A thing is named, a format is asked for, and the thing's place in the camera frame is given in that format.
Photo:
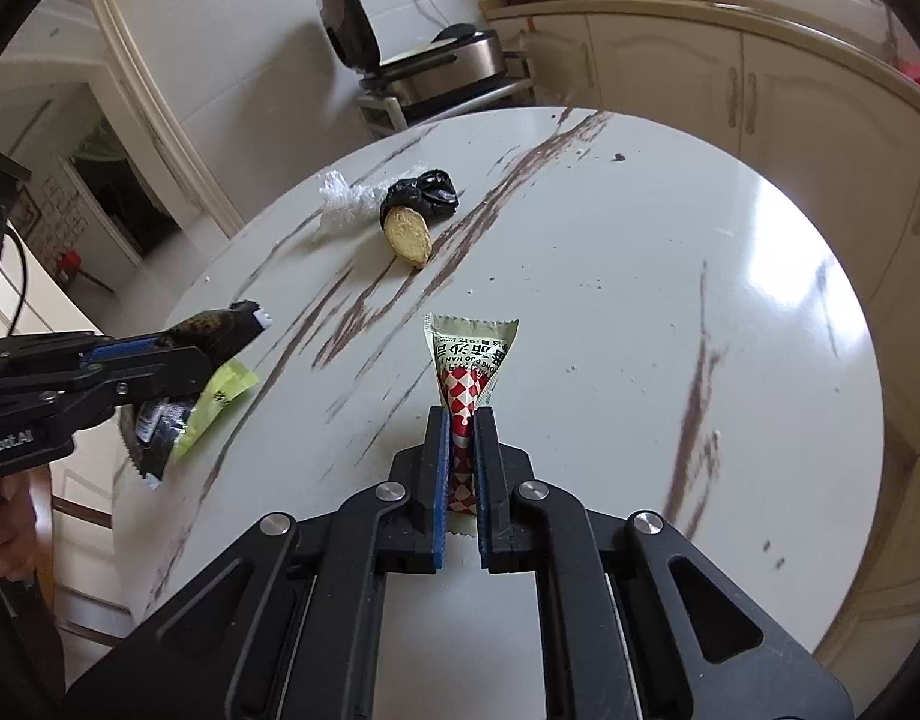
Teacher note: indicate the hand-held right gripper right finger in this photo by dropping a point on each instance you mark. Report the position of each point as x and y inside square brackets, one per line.
[484, 495]

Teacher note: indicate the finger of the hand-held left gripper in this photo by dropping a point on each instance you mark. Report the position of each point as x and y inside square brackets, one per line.
[122, 349]
[152, 382]

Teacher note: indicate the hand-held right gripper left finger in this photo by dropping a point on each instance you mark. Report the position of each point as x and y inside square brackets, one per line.
[442, 495]

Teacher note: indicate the yellow printed packet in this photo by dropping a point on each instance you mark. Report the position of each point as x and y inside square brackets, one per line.
[220, 397]

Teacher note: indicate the dark snack packet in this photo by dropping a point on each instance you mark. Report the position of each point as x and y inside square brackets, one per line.
[212, 326]

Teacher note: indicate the red patterned snack packet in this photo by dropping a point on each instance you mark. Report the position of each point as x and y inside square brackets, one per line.
[463, 390]

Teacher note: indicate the brown ginger root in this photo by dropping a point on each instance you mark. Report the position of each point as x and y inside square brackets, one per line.
[407, 234]

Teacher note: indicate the person's left hand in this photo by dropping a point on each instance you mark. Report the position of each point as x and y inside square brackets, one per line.
[13, 532]

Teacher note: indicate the white crumpled plastic wrap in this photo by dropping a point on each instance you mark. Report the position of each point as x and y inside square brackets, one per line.
[343, 202]

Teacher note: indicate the black crumpled plastic bag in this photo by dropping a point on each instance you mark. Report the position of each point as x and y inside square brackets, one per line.
[430, 191]

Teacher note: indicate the white metal rack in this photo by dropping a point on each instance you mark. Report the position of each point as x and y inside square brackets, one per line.
[377, 109]

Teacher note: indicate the black silver electric griddle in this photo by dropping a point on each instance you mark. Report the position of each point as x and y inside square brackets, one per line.
[400, 60]

